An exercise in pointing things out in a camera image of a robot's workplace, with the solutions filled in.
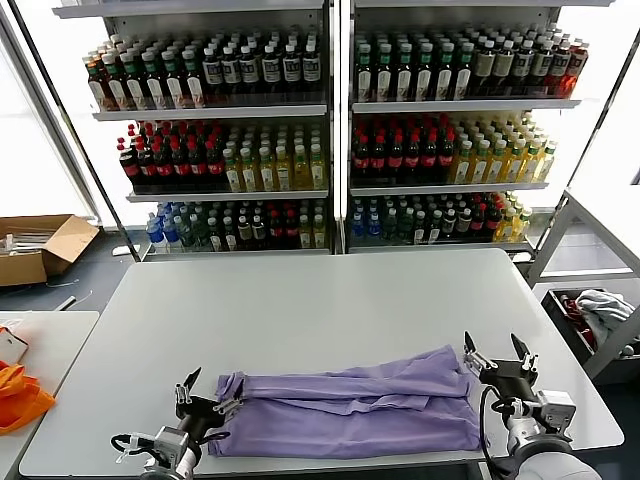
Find dark drink bottle beige label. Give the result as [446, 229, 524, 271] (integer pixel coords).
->
[474, 39, 499, 99]
[494, 39, 517, 98]

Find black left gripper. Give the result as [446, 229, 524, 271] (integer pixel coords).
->
[174, 367, 247, 445]

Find grey metal cart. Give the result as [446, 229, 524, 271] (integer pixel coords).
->
[527, 188, 640, 386]

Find orange fabric bag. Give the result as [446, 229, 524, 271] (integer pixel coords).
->
[0, 362, 56, 435]

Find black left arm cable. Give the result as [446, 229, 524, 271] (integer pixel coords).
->
[199, 428, 232, 457]

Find purple t-shirt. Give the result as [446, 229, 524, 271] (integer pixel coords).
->
[205, 344, 482, 460]

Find open cardboard box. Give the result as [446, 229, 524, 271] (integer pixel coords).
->
[0, 213, 101, 288]

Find red tea bottle white cap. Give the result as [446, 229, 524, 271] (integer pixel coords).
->
[567, 39, 590, 96]
[548, 38, 574, 97]
[85, 55, 109, 112]

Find grey metal shelf unit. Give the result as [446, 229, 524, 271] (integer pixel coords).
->
[52, 0, 335, 264]
[344, 0, 619, 261]

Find dark drink bottle blue label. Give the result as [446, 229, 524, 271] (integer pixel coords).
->
[203, 46, 224, 100]
[282, 43, 303, 98]
[513, 38, 536, 98]
[532, 38, 555, 97]
[261, 44, 282, 99]
[301, 42, 323, 98]
[221, 45, 242, 100]
[239, 45, 260, 99]

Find grey white crumpled cloth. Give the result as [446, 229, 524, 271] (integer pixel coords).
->
[574, 288, 636, 346]

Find white plastic strips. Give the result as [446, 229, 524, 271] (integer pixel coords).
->
[0, 225, 59, 257]

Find black plastic crate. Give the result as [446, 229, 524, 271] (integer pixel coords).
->
[539, 288, 640, 357]

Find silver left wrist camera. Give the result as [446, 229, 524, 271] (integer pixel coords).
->
[110, 426, 189, 464]

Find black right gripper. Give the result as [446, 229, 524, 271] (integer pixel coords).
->
[462, 330, 541, 404]

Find red crumpled cloth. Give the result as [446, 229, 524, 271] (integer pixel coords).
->
[559, 294, 601, 354]

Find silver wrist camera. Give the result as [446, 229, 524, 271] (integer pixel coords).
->
[110, 426, 189, 464]
[499, 389, 577, 435]

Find light grey frame bar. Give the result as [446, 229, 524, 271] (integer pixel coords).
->
[0, 7, 104, 229]

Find brown tea bottle green cap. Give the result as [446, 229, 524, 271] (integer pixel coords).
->
[181, 48, 208, 109]
[395, 42, 416, 102]
[435, 41, 456, 101]
[375, 43, 396, 102]
[121, 51, 148, 111]
[454, 41, 475, 101]
[355, 43, 377, 102]
[141, 50, 168, 111]
[161, 49, 188, 110]
[101, 52, 129, 112]
[415, 42, 436, 102]

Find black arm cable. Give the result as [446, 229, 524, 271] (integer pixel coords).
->
[199, 428, 232, 457]
[478, 385, 516, 480]

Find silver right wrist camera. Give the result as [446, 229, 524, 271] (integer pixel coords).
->
[499, 389, 577, 435]

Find dark metal pole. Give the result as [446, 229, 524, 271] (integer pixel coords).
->
[532, 49, 640, 254]
[8, 0, 142, 262]

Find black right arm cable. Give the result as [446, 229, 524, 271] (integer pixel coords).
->
[478, 385, 516, 480]

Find small white box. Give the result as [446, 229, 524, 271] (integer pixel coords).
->
[0, 323, 30, 366]

